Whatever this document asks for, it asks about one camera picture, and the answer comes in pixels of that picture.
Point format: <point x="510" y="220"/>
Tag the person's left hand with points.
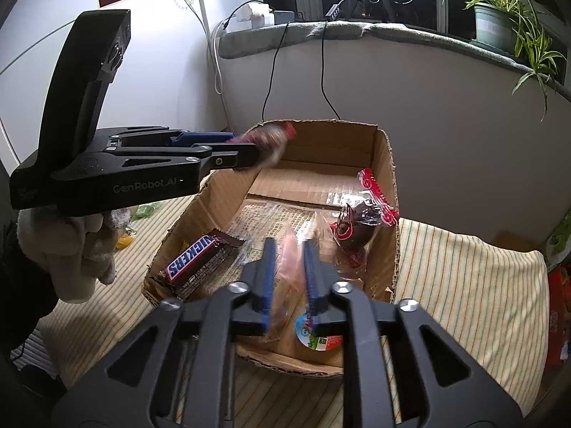
<point x="67" y="249"/>

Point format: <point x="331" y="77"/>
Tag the striped beige cloth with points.
<point x="468" y="285"/>

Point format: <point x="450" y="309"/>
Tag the yellow snack packet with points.
<point x="123" y="241"/>

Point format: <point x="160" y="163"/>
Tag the black usb hub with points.
<point x="333" y="11"/>

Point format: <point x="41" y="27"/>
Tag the white power strip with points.
<point x="253" y="13"/>

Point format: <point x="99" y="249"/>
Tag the small grey box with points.
<point x="283" y="16"/>

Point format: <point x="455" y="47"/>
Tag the potted spider plant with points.
<point x="495" y="22"/>

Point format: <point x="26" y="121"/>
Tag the red cardboard box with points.
<point x="561" y="316"/>

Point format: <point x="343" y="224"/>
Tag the green snack packet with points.
<point x="145" y="210"/>

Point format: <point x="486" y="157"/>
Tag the brown cardboard box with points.
<point x="267" y="200"/>

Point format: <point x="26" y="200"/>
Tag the red snack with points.
<point x="267" y="140"/>

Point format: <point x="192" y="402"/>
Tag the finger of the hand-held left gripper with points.
<point x="223" y="158"/>
<point x="200" y="136"/>

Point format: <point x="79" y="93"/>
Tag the large green snack bag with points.
<point x="560" y="240"/>

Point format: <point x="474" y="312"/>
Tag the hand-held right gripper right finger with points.
<point x="310" y="285"/>

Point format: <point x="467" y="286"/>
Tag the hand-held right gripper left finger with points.
<point x="267" y="281"/>

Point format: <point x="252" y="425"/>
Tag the brown chocolate bar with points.
<point x="196" y="263"/>

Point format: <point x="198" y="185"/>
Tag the clear bread packet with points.
<point x="292" y="267"/>

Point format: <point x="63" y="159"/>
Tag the grey windowsill mat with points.
<point x="401" y="38"/>

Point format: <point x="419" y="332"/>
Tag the dark red sweets bag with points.
<point x="361" y="223"/>

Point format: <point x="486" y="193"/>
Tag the round labelled snack cup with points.
<point x="319" y="336"/>

